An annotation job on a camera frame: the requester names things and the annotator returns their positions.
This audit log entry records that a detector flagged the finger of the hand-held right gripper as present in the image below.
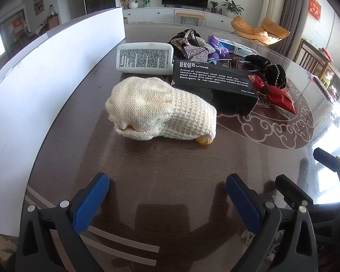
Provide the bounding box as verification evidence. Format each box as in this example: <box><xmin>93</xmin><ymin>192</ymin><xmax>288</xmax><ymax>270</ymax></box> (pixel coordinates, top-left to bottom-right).
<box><xmin>275</xmin><ymin>174</ymin><xmax>340</xmax><ymax>209</ymax></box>
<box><xmin>313</xmin><ymin>147</ymin><xmax>340</xmax><ymax>186</ymax></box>

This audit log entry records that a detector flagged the orange lounge chair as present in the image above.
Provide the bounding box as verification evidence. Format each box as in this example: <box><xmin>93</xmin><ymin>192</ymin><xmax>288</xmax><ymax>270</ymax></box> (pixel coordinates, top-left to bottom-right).
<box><xmin>231</xmin><ymin>16</ymin><xmax>290</xmax><ymax>46</ymax></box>

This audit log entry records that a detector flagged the wooden bench with metal legs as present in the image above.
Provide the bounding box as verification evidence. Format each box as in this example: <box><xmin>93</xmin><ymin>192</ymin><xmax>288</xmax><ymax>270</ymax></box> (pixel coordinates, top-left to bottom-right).
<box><xmin>176</xmin><ymin>12</ymin><xmax>207</xmax><ymax>27</ymax></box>

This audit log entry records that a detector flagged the framed wall painting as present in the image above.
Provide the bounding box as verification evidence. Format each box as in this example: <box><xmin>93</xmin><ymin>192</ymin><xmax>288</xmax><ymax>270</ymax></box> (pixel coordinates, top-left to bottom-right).
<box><xmin>32</xmin><ymin>0</ymin><xmax>44</xmax><ymax>16</ymax></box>

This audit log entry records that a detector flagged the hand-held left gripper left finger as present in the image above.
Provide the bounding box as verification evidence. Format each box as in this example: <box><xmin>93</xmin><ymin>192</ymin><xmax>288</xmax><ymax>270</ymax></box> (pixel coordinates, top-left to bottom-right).
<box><xmin>15</xmin><ymin>172</ymin><xmax>111</xmax><ymax>272</ymax></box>

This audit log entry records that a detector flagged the red wall hanging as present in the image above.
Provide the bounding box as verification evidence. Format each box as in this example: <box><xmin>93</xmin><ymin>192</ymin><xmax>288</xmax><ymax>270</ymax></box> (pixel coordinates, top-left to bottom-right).
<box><xmin>309</xmin><ymin>0</ymin><xmax>322</xmax><ymax>22</ymax></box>

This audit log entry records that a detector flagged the grey and cream curtain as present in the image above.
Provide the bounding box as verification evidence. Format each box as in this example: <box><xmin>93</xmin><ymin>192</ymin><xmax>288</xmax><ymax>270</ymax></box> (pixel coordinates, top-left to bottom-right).
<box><xmin>258</xmin><ymin>0</ymin><xmax>312</xmax><ymax>60</ymax></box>

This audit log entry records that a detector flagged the blue and white box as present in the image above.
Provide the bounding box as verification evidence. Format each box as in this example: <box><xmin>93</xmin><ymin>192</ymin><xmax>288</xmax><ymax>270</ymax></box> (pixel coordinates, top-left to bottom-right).
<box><xmin>217</xmin><ymin>38</ymin><xmax>255</xmax><ymax>58</ymax></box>

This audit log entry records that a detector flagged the purple hair accessory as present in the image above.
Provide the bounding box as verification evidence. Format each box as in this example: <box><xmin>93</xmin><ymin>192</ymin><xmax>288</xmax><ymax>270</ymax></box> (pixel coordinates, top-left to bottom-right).
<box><xmin>207</xmin><ymin>35</ymin><xmax>230</xmax><ymax>61</ymax></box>

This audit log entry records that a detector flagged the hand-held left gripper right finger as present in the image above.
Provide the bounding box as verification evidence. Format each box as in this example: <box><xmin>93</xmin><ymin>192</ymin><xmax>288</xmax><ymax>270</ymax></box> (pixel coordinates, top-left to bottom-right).
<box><xmin>226</xmin><ymin>173</ymin><xmax>319</xmax><ymax>272</ymax></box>

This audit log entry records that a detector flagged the floral patterned cloth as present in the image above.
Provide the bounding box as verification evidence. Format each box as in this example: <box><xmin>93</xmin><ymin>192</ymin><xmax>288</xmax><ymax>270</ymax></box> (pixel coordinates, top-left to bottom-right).
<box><xmin>0</xmin><ymin>231</ymin><xmax>17</xmax><ymax>272</ymax></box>

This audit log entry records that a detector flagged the thin black headband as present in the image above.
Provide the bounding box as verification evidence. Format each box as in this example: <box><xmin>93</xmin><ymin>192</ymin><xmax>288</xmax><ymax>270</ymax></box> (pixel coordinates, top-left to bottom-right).
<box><xmin>207</xmin><ymin>57</ymin><xmax>255</xmax><ymax>71</ymax></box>

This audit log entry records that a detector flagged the red bow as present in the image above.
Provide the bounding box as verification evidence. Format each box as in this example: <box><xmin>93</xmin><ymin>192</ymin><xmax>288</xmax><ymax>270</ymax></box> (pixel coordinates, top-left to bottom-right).
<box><xmin>248</xmin><ymin>74</ymin><xmax>296</xmax><ymax>115</ymax></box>

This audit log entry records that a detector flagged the white storage box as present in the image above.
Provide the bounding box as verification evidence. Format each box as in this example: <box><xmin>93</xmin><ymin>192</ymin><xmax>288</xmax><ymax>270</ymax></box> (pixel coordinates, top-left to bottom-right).
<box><xmin>0</xmin><ymin>6</ymin><xmax>126</xmax><ymax>237</ymax></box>

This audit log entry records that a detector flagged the cream knitted cloth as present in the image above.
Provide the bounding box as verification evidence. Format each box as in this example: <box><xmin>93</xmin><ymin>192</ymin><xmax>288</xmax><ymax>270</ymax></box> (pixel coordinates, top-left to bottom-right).
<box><xmin>106</xmin><ymin>76</ymin><xmax>218</xmax><ymax>147</ymax></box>

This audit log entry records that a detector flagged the black scrunchie with pearls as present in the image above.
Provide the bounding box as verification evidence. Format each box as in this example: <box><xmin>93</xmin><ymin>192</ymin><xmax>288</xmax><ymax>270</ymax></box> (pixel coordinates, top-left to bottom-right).
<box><xmin>244</xmin><ymin>54</ymin><xmax>287</xmax><ymax>89</ymax></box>

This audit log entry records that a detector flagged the white labelled plastic case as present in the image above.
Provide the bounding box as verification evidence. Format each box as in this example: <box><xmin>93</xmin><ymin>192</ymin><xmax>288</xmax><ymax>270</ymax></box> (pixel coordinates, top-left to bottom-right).
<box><xmin>116</xmin><ymin>42</ymin><xmax>175</xmax><ymax>75</ymax></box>

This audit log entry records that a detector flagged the tall leafy potted plant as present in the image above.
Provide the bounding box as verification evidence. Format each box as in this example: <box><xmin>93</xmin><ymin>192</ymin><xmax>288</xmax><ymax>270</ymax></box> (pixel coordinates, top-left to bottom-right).
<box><xmin>221</xmin><ymin>0</ymin><xmax>244</xmax><ymax>16</ymax></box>

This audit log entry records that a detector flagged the silver sequin bow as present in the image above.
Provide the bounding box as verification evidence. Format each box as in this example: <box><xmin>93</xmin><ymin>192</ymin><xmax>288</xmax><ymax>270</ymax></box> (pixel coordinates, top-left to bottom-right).
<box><xmin>184</xmin><ymin>37</ymin><xmax>216</xmax><ymax>63</ymax></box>

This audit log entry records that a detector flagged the white television cabinet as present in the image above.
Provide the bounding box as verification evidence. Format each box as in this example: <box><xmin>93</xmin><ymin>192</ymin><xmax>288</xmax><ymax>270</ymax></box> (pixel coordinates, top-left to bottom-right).
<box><xmin>122</xmin><ymin>6</ymin><xmax>238</xmax><ymax>30</ymax></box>

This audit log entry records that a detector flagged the black printed cardboard box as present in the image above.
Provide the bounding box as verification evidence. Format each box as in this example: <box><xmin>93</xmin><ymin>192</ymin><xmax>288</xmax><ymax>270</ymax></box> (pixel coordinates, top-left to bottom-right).
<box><xmin>171</xmin><ymin>59</ymin><xmax>259</xmax><ymax>116</ymax></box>

